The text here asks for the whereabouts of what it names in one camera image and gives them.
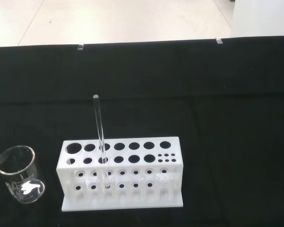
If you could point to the clear plastic clip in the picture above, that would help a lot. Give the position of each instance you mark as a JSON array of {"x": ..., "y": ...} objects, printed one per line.
[
  {"x": 218, "y": 40},
  {"x": 80, "y": 46}
]

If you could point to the pale board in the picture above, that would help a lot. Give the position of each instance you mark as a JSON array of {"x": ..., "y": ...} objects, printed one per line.
[{"x": 262, "y": 16}]

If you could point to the white test tube rack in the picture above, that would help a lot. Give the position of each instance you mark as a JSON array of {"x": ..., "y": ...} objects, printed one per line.
[{"x": 123, "y": 199}]

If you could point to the black bench cloth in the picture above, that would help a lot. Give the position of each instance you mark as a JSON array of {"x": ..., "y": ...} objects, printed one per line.
[{"x": 203, "y": 118}]

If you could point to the clear glass beaker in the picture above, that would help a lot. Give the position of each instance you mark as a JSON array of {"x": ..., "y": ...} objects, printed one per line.
[{"x": 21, "y": 189}]

